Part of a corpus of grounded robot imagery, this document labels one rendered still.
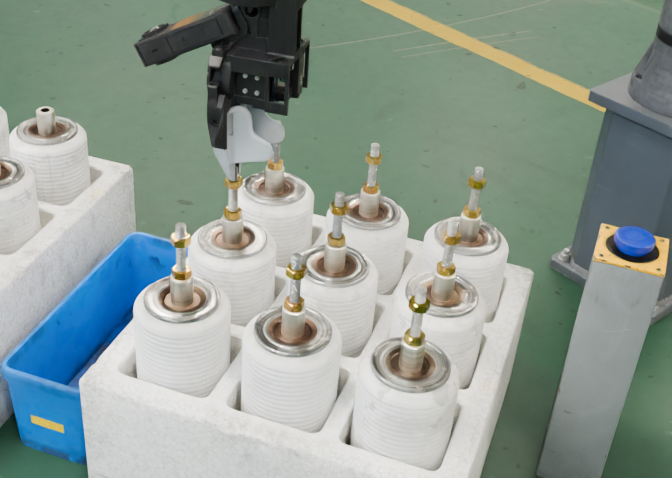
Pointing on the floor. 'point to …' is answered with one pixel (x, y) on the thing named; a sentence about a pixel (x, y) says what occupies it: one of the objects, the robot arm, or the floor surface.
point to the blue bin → (79, 344)
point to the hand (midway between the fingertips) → (227, 164)
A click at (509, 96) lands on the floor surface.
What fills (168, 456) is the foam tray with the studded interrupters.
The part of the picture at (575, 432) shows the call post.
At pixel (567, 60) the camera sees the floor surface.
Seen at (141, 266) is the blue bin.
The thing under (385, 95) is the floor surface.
